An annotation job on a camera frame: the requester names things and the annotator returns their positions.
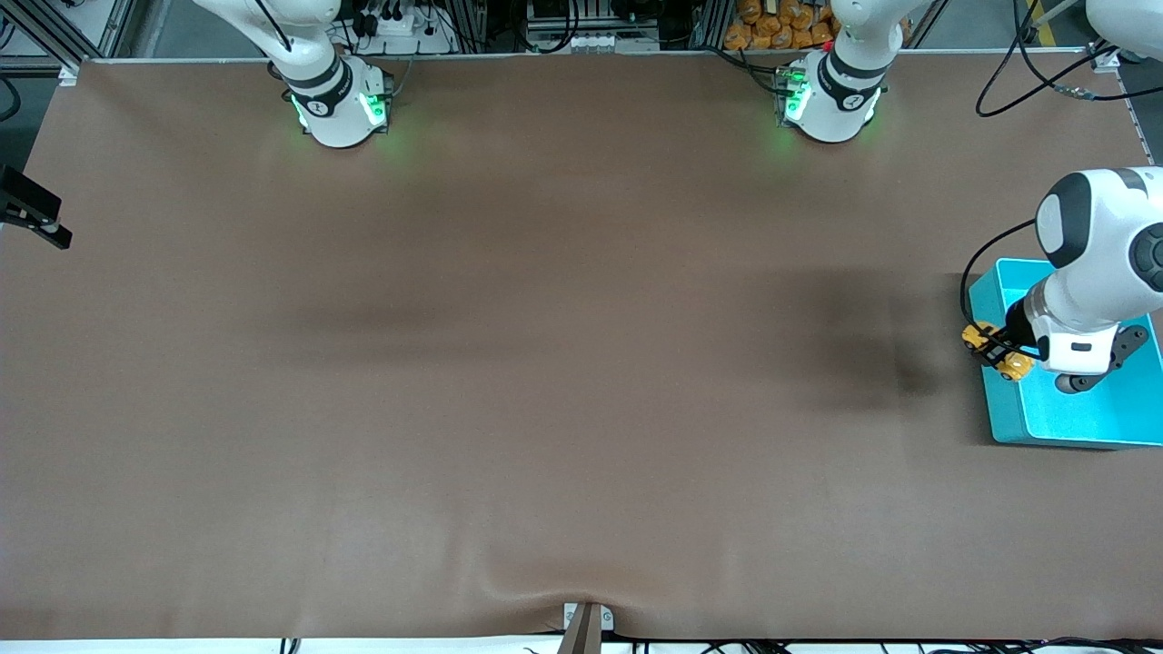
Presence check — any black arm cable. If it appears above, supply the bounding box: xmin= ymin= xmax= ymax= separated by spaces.
xmin=254 ymin=0 xmax=296 ymax=54
xmin=959 ymin=0 xmax=1163 ymax=332

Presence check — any brown table mat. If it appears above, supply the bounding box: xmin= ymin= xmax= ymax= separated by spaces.
xmin=0 ymin=50 xmax=1163 ymax=641

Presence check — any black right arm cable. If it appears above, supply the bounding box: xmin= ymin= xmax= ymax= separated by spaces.
xmin=254 ymin=0 xmax=296 ymax=54

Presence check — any teal plastic storage box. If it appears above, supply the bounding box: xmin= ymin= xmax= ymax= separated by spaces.
xmin=968 ymin=258 xmax=1163 ymax=449

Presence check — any pile of orange objects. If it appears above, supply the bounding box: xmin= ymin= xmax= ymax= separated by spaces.
xmin=724 ymin=0 xmax=839 ymax=52

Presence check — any small metal clamp bracket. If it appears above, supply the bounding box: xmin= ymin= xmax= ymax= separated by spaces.
xmin=562 ymin=602 xmax=615 ymax=633

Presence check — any yellow beetle toy car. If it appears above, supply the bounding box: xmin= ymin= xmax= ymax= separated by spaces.
xmin=962 ymin=322 xmax=1036 ymax=382

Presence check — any white power strip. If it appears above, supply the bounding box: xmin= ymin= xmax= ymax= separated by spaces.
xmin=350 ymin=7 xmax=457 ymax=55

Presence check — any aluminium frame profile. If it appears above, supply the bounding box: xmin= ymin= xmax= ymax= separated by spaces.
xmin=0 ymin=0 xmax=137 ymax=75

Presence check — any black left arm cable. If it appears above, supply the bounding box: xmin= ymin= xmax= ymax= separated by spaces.
xmin=959 ymin=0 xmax=1163 ymax=332

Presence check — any brown support bar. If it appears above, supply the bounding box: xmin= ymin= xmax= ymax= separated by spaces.
xmin=556 ymin=604 xmax=605 ymax=654

